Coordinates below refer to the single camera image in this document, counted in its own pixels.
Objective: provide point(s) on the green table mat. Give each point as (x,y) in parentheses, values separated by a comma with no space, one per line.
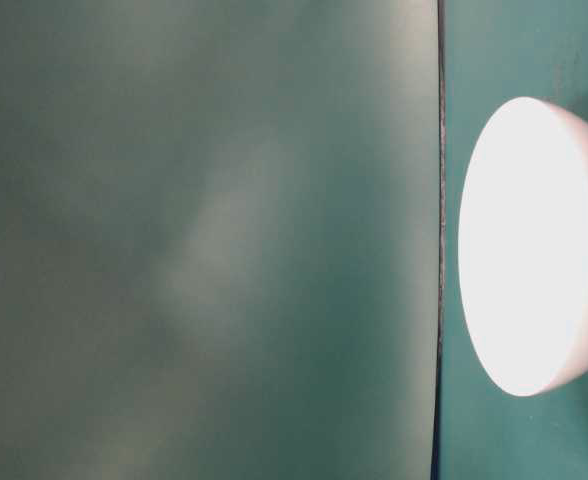
(489,52)

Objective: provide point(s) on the large white bowl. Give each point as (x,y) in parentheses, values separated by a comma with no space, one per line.
(523,247)

